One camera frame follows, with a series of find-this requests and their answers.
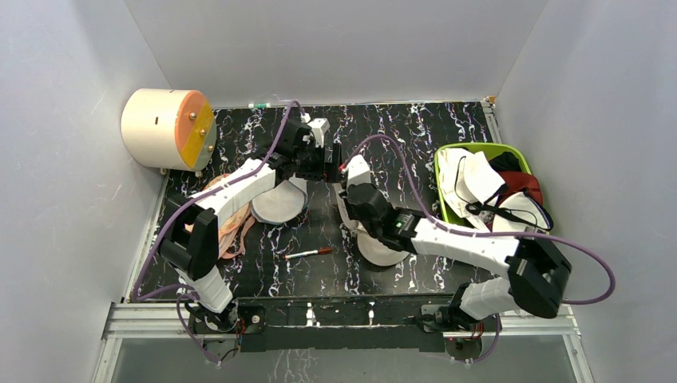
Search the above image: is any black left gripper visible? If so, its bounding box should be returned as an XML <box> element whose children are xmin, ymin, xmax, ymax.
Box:
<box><xmin>294</xmin><ymin>143</ymin><xmax>346</xmax><ymax>185</ymax></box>

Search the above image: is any black bra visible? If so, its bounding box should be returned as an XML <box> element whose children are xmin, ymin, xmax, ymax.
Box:
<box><xmin>485</xmin><ymin>192</ymin><xmax>554</xmax><ymax>233</ymax></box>

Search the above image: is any white bra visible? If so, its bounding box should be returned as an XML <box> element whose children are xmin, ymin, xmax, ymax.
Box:
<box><xmin>436</xmin><ymin>148</ymin><xmax>507</xmax><ymax>232</ymax></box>

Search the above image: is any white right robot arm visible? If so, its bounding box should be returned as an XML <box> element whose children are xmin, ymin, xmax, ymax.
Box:
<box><xmin>337</xmin><ymin>184</ymin><xmax>572</xmax><ymax>332</ymax></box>

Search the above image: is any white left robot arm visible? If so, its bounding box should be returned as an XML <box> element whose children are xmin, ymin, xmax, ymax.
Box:
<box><xmin>157</xmin><ymin>118</ymin><xmax>342</xmax><ymax>332</ymax></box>

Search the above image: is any pink floral laundry bag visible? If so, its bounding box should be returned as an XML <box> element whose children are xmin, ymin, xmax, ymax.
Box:
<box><xmin>218</xmin><ymin>203</ymin><xmax>256</xmax><ymax>259</ymax></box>

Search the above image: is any maroon bra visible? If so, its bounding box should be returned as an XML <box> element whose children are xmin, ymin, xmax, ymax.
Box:
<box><xmin>498</xmin><ymin>171</ymin><xmax>544</xmax><ymax>205</ymax></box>

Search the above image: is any red capped marker pen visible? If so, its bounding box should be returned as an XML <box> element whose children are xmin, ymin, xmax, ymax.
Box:
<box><xmin>284</xmin><ymin>247</ymin><xmax>333</xmax><ymax>260</ymax></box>

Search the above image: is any green white tape strip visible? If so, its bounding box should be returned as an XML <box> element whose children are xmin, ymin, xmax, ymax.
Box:
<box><xmin>248</xmin><ymin>103</ymin><xmax>271</xmax><ymax>109</ymax></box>

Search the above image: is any green plastic basket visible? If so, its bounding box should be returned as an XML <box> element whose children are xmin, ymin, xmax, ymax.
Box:
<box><xmin>434</xmin><ymin>143</ymin><xmax>532</xmax><ymax>228</ymax></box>

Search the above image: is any black garment in basket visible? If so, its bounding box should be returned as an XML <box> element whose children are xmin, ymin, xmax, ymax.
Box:
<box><xmin>489</xmin><ymin>152</ymin><xmax>523</xmax><ymax>172</ymax></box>

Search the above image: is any cream drum with orange lid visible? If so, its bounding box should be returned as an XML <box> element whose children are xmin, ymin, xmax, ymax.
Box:
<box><xmin>121</xmin><ymin>89</ymin><xmax>217</xmax><ymax>177</ymax></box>

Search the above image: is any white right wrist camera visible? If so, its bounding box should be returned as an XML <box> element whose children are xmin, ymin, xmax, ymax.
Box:
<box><xmin>343</xmin><ymin>155</ymin><xmax>372</xmax><ymax>188</ymax></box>

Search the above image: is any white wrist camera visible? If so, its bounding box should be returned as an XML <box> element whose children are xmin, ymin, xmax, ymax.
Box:
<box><xmin>343</xmin><ymin>155</ymin><xmax>372</xmax><ymax>188</ymax></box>
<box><xmin>308</xmin><ymin>118</ymin><xmax>330</xmax><ymax>148</ymax></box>

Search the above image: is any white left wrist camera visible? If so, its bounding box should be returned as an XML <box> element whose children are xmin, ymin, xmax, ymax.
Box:
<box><xmin>308</xmin><ymin>118</ymin><xmax>330</xmax><ymax>148</ymax></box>

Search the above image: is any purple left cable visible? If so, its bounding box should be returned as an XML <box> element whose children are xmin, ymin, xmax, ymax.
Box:
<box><xmin>129</xmin><ymin>100</ymin><xmax>313</xmax><ymax>365</ymax></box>

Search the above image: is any purple cable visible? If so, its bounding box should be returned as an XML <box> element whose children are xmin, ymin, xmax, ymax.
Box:
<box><xmin>343</xmin><ymin>134</ymin><xmax>616</xmax><ymax>365</ymax></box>
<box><xmin>129</xmin><ymin>100</ymin><xmax>313</xmax><ymax>365</ymax></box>

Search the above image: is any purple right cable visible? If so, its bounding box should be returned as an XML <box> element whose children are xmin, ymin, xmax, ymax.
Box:
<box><xmin>343</xmin><ymin>134</ymin><xmax>616</xmax><ymax>365</ymax></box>

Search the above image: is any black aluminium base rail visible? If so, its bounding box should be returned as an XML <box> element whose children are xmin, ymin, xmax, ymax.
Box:
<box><xmin>103</xmin><ymin>294</ymin><xmax>525</xmax><ymax>362</ymax></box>

